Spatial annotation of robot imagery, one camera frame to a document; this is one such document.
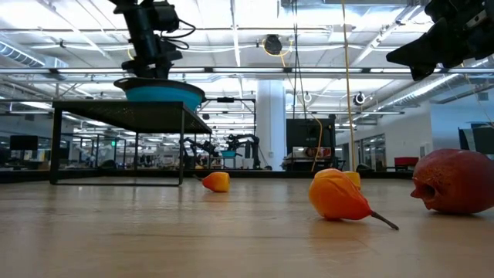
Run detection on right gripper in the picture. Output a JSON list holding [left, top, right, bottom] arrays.
[[385, 0, 494, 82]]

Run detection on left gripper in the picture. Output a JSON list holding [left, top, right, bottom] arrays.
[[121, 36, 184, 81]]

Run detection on blue collapsible bowl grey rim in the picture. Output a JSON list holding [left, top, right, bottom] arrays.
[[113, 76, 206, 112]]

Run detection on red-orange pomegranate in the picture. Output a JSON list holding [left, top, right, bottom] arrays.
[[409, 148, 494, 215]]

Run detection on small orange yellow pear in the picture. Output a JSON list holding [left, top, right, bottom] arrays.
[[192, 171, 232, 194]]

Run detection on small yellow fruit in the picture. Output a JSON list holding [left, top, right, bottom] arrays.
[[342, 171, 362, 192]]

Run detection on black mesh metal shelf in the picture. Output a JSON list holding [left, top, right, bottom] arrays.
[[49, 100, 212, 187]]

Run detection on red box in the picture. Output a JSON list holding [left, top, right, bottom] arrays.
[[394, 157, 420, 168]]

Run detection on white pillar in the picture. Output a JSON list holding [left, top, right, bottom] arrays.
[[256, 80, 287, 165]]

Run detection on black screen on stand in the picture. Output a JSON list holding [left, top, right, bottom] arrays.
[[286, 118, 337, 159]]

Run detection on black desk monitor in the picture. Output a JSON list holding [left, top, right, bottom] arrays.
[[9, 134, 39, 151]]

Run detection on orange pear with stem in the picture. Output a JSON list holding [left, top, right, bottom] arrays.
[[307, 168, 400, 232]]

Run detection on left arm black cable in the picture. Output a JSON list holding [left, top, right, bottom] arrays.
[[160, 18, 197, 50]]

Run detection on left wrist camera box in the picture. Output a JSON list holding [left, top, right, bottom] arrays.
[[152, 1, 181, 33]]

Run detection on yellow hanging cord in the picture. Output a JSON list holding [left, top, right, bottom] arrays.
[[340, 0, 358, 172]]

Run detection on black background rig frame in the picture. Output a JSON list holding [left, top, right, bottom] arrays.
[[195, 97, 258, 171]]

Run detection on long ceiling light rail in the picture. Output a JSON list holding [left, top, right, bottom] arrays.
[[0, 66, 494, 75]]

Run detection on dark wall screen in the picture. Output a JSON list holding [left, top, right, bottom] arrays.
[[458, 122, 494, 156]]

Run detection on black hanging cables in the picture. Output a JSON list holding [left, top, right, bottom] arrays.
[[291, 0, 310, 120]]

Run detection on yellow cable by stand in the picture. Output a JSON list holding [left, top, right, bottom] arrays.
[[310, 117, 323, 173]]

